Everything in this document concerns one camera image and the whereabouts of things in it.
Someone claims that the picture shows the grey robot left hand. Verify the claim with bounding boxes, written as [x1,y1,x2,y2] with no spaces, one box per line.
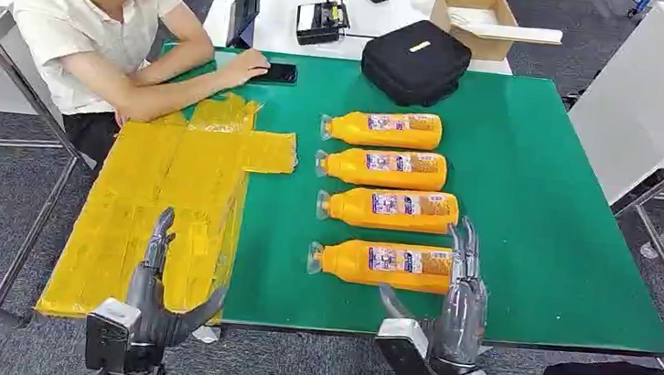
[118,203,238,375]

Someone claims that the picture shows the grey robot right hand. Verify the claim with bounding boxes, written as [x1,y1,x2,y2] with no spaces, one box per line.
[371,208,497,372]

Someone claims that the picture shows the orange drink bottle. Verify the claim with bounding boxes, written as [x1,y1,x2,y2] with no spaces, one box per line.
[313,180,462,238]
[305,234,456,296]
[318,103,445,155]
[313,142,451,195]

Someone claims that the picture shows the green table mat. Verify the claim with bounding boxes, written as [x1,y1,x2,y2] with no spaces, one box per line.
[137,40,664,367]

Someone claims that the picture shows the black zipped bag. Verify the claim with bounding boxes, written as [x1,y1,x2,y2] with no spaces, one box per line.
[356,14,477,113]

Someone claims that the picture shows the black phone, glossy screen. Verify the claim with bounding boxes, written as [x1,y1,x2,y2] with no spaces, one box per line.
[249,59,300,89]

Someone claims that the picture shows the open cardboard box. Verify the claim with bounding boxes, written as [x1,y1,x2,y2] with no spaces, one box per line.
[425,0,567,69]

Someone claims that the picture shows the seated person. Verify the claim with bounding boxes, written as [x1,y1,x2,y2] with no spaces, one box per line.
[0,0,278,186]

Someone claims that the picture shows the white table, steel legs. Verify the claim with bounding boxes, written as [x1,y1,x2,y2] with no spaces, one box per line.
[546,0,664,341]

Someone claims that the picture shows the dark standing tablet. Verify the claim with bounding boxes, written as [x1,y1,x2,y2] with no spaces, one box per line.
[225,0,262,52]

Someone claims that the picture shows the black label printer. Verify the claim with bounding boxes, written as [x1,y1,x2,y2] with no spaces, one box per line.
[294,0,355,51]

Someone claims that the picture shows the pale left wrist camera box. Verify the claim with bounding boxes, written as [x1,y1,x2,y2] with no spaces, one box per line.
[81,295,143,375]

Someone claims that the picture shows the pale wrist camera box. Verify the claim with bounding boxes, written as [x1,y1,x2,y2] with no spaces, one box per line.
[371,315,447,375]
[81,295,143,375]

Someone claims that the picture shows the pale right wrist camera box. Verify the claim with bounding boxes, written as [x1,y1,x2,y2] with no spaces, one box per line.
[371,315,447,375]

